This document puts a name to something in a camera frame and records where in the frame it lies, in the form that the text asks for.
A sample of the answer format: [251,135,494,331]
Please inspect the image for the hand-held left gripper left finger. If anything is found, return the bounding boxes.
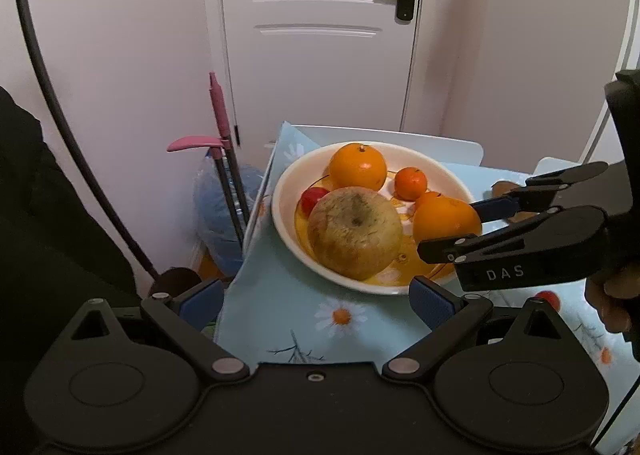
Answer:
[69,277,251,384]

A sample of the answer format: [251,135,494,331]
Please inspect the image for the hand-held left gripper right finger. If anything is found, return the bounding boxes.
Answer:
[381,275,567,382]

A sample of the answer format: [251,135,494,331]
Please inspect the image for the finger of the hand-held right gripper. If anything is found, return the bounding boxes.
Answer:
[417,205,608,266]
[469,162,610,224]

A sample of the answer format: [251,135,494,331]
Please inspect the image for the large orange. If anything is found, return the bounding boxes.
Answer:
[412,196,484,250]
[328,142,389,191]

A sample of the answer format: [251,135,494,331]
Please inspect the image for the small tangerine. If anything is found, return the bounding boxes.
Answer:
[414,190,444,211]
[394,166,429,201]

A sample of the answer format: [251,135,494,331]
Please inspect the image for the large yellowish russet apple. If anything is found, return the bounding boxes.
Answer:
[306,187,404,281]

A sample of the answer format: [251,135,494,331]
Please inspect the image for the red cherry tomato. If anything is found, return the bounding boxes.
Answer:
[534,289,561,312]
[300,186,331,219]

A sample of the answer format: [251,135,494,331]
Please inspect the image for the cream oval bowl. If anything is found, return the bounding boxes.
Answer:
[271,141,476,296]

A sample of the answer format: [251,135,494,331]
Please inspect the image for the person's right hand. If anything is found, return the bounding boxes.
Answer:
[584,276,634,335]

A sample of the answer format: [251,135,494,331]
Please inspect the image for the brown kiwi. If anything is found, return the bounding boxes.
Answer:
[491,180,539,224]

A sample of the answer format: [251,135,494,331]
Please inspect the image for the blue daisy tablecloth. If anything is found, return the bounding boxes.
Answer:
[214,120,640,441]

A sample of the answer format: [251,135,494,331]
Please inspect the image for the blue plastic bag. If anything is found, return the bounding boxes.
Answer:
[193,154,267,279]

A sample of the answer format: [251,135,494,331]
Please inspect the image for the dark cloth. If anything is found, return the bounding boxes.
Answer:
[0,85,151,455]

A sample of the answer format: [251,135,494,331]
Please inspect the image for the pink broom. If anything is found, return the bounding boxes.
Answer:
[208,71,251,247]

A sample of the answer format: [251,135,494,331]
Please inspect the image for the white panel door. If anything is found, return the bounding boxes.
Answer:
[200,0,453,136]

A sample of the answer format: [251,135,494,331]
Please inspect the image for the black curved tube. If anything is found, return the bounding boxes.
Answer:
[9,0,162,287]

